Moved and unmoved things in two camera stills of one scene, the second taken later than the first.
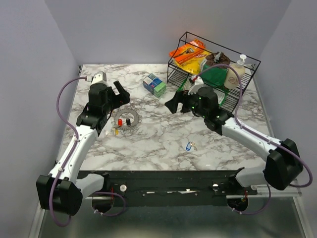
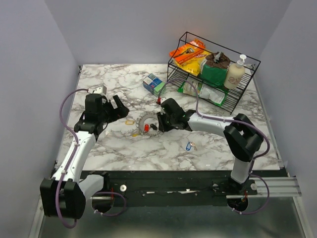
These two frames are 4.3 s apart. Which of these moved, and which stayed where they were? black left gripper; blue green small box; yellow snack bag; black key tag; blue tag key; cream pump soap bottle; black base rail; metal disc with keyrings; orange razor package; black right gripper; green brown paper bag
Moved: black left gripper; metal disc with keyrings; black key tag; black right gripper
Stayed: orange razor package; blue tag key; black base rail; blue green small box; cream pump soap bottle; green brown paper bag; yellow snack bag
